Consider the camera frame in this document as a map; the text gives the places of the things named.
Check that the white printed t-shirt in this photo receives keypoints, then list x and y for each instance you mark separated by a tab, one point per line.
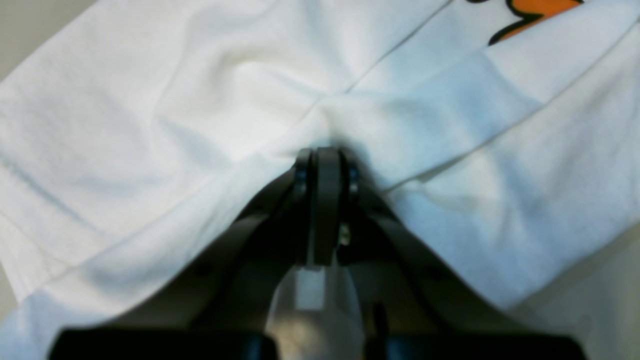
504	133

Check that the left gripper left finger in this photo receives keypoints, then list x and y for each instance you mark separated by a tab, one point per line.
217	307

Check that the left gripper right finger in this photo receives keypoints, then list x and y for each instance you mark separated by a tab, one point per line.
413	305

